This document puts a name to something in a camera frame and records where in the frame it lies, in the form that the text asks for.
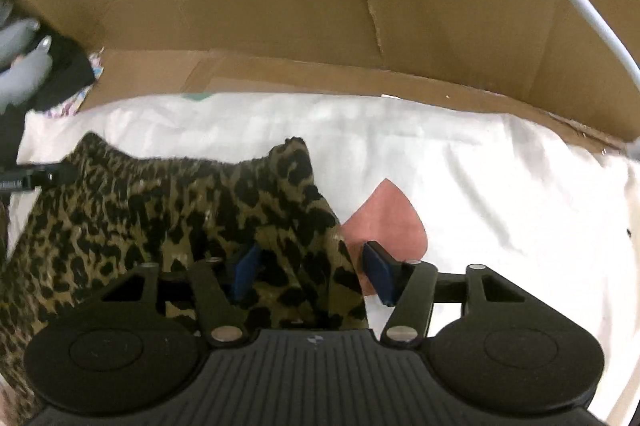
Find grey plush toy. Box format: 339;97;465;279
0;18;53;111

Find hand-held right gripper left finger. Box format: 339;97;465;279
102;245;262;348

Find black cloth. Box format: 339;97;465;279
0;30;96;167

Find leopard print garment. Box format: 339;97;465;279
0;132;370;422

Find white printed bed sheet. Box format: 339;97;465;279
7;90;640;426

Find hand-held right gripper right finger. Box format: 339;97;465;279
362;241;528;349

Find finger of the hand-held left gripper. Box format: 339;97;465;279
0;163;68;194

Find floral patterned cloth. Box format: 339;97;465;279
45;50;106;117

